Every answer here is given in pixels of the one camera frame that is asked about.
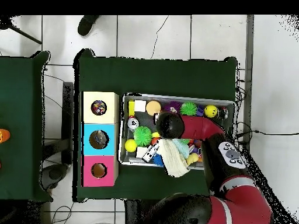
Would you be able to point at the silver mesh bin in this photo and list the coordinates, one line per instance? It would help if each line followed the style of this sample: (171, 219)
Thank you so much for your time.
(130, 159)

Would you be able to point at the green spiky rubber ball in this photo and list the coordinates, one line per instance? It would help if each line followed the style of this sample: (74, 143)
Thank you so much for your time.
(188, 108)
(143, 136)

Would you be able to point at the orange foam disc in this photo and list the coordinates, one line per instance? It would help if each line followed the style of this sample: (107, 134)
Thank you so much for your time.
(153, 108)

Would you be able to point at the pale wooden cube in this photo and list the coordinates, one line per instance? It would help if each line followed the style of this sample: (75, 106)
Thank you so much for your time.
(140, 106)

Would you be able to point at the yellow tennis ball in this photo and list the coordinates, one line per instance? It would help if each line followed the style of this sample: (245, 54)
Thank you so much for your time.
(130, 145)

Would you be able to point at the purple spiky monster toy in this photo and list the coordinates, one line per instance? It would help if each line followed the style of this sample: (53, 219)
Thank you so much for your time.
(174, 106)

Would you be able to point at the light blue cloth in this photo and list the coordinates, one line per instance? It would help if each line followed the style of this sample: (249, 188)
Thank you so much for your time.
(183, 148)

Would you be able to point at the cream waffle cloth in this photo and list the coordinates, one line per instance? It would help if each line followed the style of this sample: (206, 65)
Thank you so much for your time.
(174, 163)

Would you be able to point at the yellow smiley ball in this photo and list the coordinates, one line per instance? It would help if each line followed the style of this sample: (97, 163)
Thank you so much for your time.
(211, 111)

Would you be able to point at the person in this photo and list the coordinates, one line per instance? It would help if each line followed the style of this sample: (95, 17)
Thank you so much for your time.
(85, 25)

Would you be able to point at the orange object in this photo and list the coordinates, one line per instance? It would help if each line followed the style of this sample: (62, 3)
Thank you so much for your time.
(3, 135)

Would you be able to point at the black tripod leg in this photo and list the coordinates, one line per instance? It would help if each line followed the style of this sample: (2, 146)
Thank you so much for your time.
(23, 35)

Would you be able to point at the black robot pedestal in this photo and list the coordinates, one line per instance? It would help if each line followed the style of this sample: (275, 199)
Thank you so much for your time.
(136, 213)

